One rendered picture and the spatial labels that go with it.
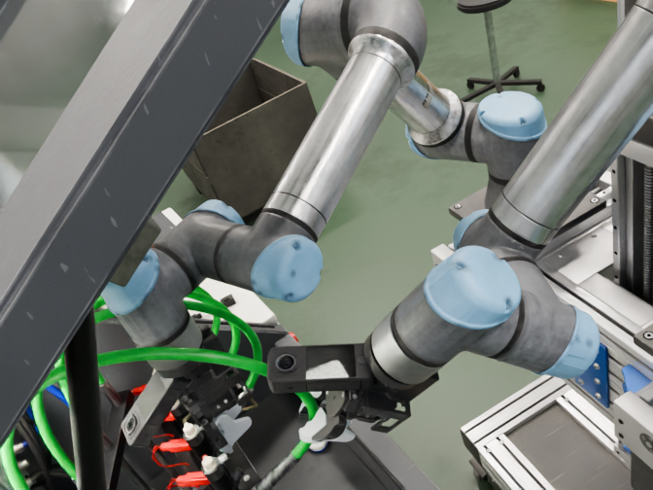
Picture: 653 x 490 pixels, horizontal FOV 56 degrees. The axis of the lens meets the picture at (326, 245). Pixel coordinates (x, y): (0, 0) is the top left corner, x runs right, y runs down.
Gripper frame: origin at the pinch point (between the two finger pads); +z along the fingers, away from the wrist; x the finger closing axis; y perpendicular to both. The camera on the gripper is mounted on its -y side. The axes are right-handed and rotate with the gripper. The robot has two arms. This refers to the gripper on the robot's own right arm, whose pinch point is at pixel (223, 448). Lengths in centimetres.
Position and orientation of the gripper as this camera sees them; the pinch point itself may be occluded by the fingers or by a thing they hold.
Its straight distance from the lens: 95.8
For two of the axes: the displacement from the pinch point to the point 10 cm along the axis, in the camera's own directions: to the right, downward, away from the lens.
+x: -5.2, -3.8, 7.7
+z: 2.9, 7.6, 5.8
